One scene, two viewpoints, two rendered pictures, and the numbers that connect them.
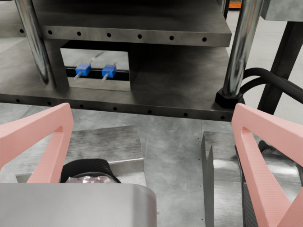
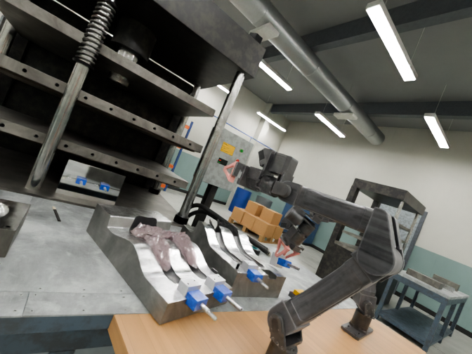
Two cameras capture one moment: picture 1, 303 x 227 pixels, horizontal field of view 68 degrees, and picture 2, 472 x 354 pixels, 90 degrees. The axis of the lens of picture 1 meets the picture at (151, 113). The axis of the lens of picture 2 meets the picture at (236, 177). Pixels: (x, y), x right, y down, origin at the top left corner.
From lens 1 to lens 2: 77 cm
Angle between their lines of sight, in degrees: 54
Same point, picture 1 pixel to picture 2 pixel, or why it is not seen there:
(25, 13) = (60, 128)
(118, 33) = (123, 163)
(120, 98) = not seen: hidden behind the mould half
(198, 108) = not seen: hidden behind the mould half
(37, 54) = (47, 157)
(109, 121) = not seen: hidden behind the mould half
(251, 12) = (201, 173)
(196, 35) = (171, 178)
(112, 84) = (101, 197)
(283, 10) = (209, 178)
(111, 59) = (109, 178)
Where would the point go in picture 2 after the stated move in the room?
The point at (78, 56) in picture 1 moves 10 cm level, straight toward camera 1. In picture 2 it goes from (83, 169) to (93, 175)
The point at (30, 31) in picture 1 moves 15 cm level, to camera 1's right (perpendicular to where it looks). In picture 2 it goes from (54, 140) to (90, 152)
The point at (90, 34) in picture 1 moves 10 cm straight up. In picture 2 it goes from (102, 158) to (109, 140)
